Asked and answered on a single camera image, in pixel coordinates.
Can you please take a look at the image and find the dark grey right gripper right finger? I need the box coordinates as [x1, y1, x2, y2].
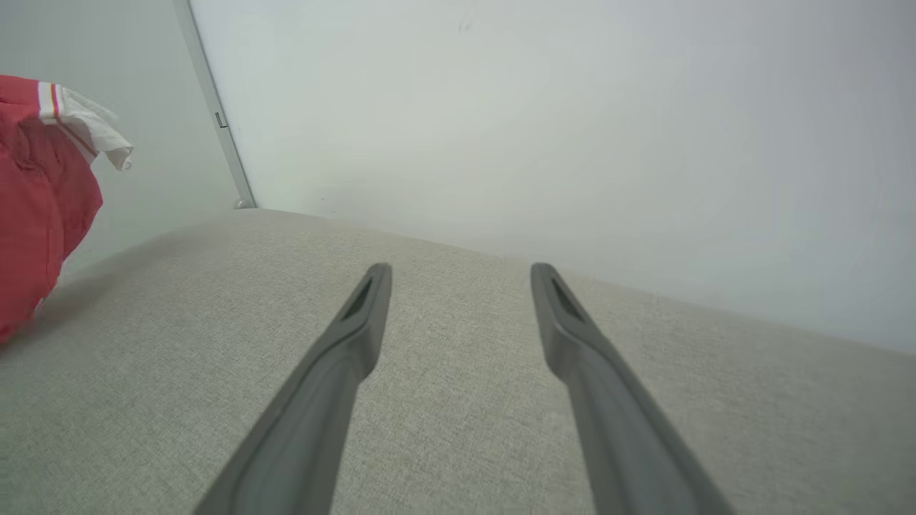
[530, 263, 735, 515]

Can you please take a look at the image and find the red garment with white trim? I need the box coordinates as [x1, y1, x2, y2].
[0, 74, 135, 345]

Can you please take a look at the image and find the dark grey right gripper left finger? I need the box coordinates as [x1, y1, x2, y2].
[193, 263, 394, 515]

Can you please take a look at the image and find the grey metal wall trim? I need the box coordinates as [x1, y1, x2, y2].
[174, 0, 257, 210]

